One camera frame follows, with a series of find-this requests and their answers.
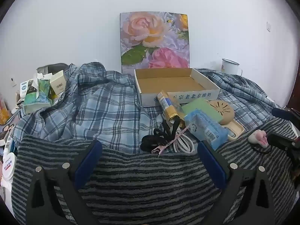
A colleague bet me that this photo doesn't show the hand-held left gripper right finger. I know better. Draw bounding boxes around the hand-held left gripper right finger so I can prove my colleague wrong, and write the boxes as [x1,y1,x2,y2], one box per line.
[197,141,275,225]

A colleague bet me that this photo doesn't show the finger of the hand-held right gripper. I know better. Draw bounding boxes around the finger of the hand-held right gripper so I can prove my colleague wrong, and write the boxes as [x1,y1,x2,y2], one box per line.
[267,132,300,169]
[271,107,300,127]

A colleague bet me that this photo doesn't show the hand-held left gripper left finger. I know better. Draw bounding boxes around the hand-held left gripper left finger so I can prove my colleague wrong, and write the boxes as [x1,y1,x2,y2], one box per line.
[25,140,104,225]

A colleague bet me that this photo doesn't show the white cable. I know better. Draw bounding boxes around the white cable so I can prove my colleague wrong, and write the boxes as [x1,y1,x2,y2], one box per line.
[172,119,195,154]

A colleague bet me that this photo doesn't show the light blue wipes packet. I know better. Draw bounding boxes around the light blue wipes packet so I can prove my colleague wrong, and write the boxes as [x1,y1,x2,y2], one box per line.
[184,109,229,149]

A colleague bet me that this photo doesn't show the beige round vented device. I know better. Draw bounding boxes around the beige round vented device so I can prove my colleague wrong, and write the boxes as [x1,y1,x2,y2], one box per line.
[207,100,235,125]

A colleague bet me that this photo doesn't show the green card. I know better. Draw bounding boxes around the green card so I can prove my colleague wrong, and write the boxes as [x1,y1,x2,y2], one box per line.
[181,98,223,123]

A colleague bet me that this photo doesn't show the black hair tie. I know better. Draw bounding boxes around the black hair tie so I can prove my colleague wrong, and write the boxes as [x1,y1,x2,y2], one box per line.
[140,117,181,154]

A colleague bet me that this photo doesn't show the gold and blue packet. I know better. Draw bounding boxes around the gold and blue packet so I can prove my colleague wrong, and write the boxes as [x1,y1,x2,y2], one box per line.
[157,90,185,122]

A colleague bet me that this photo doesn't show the cardboard box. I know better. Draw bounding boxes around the cardboard box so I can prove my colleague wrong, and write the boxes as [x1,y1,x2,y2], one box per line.
[133,67,221,108]

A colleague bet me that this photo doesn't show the brown wooden door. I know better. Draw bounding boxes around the brown wooden door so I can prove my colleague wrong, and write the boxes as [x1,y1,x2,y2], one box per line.
[286,61,300,109]

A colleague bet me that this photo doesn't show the blue plaid cloth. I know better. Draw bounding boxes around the blue plaid cloth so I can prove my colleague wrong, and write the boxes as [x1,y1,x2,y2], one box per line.
[12,62,290,155]

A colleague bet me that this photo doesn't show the pink hair clip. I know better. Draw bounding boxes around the pink hair clip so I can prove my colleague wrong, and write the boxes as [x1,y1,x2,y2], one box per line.
[151,125,190,157]

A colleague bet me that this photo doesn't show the grey striped blanket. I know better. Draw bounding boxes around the grey striped blanket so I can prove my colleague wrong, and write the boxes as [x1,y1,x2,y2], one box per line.
[10,117,300,225]

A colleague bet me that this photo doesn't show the white enamel mug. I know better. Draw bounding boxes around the white enamel mug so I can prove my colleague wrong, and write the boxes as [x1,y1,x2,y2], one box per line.
[221,58,243,76]

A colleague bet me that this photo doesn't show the white round jar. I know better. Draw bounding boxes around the white round jar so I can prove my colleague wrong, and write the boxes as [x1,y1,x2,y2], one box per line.
[2,152,17,181]

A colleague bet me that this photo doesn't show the green floral tissue pack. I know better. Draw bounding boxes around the green floral tissue pack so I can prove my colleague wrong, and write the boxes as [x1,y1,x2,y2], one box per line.
[22,73,54,114]

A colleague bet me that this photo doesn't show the small beige carton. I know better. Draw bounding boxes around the small beige carton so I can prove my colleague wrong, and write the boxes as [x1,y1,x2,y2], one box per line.
[49,70,66,95]

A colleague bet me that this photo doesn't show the orange packet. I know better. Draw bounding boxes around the orange packet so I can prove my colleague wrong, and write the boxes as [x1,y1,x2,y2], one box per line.
[0,94,12,125]

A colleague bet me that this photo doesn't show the blue and white packet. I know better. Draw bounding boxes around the blue and white packet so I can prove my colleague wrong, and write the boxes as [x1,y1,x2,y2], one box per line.
[20,80,38,99]

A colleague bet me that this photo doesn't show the grey storage basket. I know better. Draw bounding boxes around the grey storage basket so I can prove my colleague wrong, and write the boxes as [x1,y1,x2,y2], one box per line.
[36,63,78,76]

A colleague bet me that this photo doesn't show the floral rose painting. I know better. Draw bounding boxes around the floral rose painting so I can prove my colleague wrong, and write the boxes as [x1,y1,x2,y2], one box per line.
[119,12,190,74]

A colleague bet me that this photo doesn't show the white pink bunny hair tie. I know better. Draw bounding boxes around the white pink bunny hair tie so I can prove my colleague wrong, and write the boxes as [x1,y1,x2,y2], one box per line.
[248,129,272,155]

